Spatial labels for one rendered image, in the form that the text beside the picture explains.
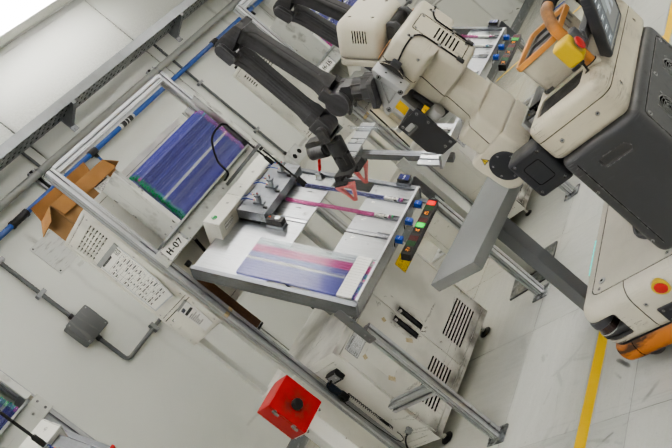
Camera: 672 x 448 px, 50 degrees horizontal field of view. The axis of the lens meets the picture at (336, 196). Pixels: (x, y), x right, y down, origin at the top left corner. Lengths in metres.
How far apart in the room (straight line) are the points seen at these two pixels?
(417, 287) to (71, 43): 3.10
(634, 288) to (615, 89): 0.61
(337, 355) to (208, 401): 1.67
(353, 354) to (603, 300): 1.06
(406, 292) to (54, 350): 2.01
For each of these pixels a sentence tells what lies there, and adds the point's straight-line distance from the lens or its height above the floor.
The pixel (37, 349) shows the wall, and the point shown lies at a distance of 4.25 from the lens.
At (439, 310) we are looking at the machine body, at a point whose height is 0.28.
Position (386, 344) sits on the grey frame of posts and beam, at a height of 0.55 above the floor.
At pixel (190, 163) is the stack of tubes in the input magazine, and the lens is 3.13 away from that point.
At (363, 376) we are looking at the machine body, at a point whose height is 0.46.
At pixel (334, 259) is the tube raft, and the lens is 2.78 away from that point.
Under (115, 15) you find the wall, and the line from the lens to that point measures 5.61.
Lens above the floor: 1.32
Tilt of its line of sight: 7 degrees down
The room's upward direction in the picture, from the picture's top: 50 degrees counter-clockwise
